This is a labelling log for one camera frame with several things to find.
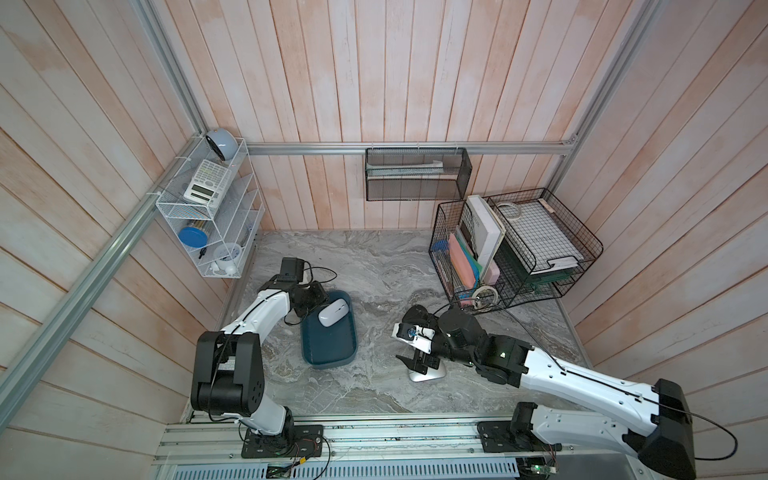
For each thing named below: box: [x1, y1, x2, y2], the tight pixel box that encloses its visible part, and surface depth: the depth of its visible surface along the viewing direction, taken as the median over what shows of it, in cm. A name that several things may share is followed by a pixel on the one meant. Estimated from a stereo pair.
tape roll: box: [472, 285, 499, 312], surface depth 98 cm
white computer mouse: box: [318, 299, 349, 327], surface depth 95 cm
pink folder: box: [448, 232, 476, 290], surface depth 103 cm
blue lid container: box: [178, 226, 208, 248], surface depth 78 cm
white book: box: [467, 195, 507, 278], surface depth 92 cm
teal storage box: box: [301, 290, 357, 369], surface depth 92 cm
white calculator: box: [183, 159, 232, 206], surface depth 78 cm
